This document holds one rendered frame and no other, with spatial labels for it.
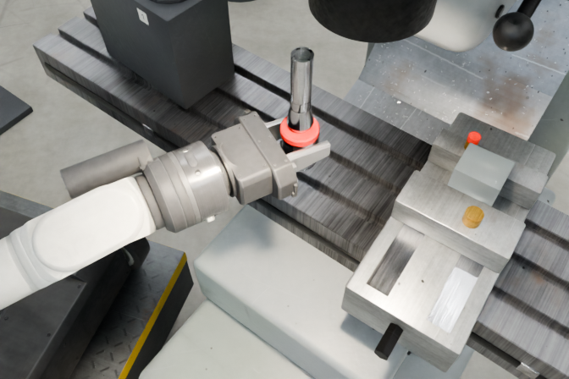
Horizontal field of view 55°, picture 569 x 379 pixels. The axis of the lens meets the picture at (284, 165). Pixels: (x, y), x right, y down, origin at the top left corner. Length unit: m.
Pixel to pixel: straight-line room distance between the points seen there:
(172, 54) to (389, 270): 0.45
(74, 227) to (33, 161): 1.72
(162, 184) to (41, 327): 0.69
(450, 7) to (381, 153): 0.43
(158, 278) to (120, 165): 0.82
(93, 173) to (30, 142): 1.75
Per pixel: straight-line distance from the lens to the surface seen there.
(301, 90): 0.59
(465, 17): 0.50
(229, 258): 0.87
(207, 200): 0.60
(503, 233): 0.72
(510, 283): 0.82
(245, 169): 0.62
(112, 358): 1.37
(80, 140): 2.30
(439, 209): 0.71
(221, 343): 0.95
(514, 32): 0.46
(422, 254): 0.72
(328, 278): 0.85
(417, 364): 1.56
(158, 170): 0.60
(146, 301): 1.40
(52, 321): 1.23
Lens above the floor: 1.65
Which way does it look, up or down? 53 degrees down
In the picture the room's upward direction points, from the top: straight up
